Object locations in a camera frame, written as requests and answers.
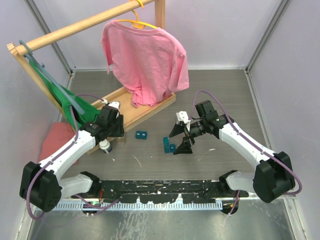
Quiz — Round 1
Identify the wooden clothes rack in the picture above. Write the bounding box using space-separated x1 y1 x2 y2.
6 0 177 155

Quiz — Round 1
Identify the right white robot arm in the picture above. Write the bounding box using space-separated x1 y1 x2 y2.
169 100 296 203

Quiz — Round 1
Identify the green tank top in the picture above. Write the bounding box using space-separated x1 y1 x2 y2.
29 59 100 129

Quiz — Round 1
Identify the teal pill box pair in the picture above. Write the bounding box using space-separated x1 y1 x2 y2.
135 130 148 140

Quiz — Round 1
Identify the pink t-shirt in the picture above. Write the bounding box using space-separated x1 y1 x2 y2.
101 20 190 108

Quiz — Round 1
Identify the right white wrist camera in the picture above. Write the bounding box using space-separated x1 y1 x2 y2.
175 111 191 131

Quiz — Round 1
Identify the white slotted cable duct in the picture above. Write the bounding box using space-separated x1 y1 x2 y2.
53 199 223 211

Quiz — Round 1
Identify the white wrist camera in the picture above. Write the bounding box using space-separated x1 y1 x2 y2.
175 111 191 131
102 99 121 110

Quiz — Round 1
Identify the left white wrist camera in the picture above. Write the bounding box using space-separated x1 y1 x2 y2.
102 99 121 110

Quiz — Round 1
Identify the purple cable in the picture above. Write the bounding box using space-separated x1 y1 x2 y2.
26 93 107 221
189 89 303 195

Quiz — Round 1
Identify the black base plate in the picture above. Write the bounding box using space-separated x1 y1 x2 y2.
80 180 249 204

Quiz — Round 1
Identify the red folded cloth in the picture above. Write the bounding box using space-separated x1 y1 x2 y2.
37 122 75 162

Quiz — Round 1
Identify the grey-blue plastic hanger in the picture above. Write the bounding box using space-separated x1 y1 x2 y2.
19 40 85 115

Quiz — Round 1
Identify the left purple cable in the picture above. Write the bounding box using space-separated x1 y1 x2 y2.
26 93 107 221

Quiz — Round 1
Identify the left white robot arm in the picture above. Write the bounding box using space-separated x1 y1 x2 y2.
19 101 125 213

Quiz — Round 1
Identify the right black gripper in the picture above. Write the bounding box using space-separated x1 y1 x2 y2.
169 118 207 155

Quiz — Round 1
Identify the yellow plastic hanger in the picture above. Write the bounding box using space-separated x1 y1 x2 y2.
117 10 157 29

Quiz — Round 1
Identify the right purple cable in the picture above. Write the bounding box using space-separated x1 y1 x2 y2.
189 89 303 195

